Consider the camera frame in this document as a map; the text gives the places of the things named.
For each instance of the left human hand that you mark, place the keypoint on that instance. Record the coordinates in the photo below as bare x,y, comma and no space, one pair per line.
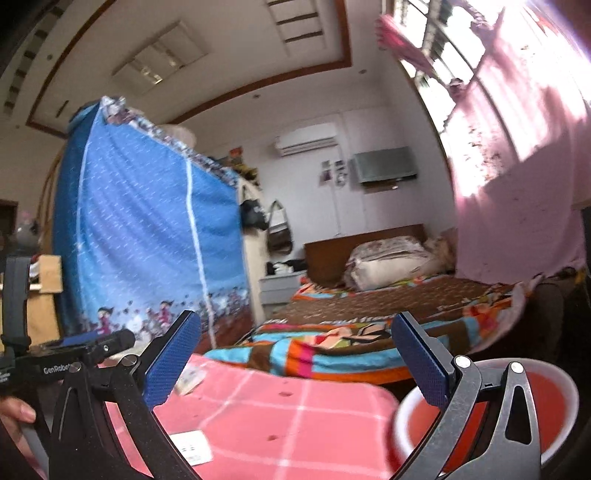
15,412

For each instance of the light wooden cabinet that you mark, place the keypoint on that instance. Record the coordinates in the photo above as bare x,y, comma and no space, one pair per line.
44,295

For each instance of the white wall air conditioner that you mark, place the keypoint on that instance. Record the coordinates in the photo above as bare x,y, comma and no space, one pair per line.
306,139

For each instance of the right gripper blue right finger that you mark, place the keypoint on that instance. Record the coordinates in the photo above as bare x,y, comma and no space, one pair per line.
507,446

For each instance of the blue fabric wardrobe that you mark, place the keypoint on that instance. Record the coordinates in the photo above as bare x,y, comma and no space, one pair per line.
146,228

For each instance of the white paper packet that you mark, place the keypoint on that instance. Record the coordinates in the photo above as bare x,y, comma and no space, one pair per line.
190,377

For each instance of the beige folded pillow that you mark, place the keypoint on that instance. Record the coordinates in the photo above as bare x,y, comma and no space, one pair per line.
381,263

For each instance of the brown wooden headboard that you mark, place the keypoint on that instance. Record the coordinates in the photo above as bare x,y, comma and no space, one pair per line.
326,259

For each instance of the colourful striped blanket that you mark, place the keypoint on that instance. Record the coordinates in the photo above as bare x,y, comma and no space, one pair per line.
352,337

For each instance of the hanging grey shoulder bag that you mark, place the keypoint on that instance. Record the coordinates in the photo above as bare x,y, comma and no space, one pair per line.
279,239

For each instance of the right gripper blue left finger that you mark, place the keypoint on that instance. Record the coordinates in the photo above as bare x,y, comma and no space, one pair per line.
84,444

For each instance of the pink checkered cloth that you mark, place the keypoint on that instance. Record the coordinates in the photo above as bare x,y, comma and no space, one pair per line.
261,426

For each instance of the hanging black bag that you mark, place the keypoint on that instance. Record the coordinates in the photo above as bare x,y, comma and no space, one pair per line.
252,214

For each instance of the grey wall television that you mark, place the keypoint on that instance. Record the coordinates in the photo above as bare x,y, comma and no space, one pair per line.
386,165

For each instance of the grey bedside drawer cabinet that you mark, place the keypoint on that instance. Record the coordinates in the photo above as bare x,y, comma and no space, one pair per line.
276,291

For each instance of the pink window curtain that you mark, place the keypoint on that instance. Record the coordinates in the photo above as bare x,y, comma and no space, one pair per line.
507,85

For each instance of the red plastic trash bin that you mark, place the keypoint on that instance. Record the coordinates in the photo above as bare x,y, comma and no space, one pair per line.
557,404

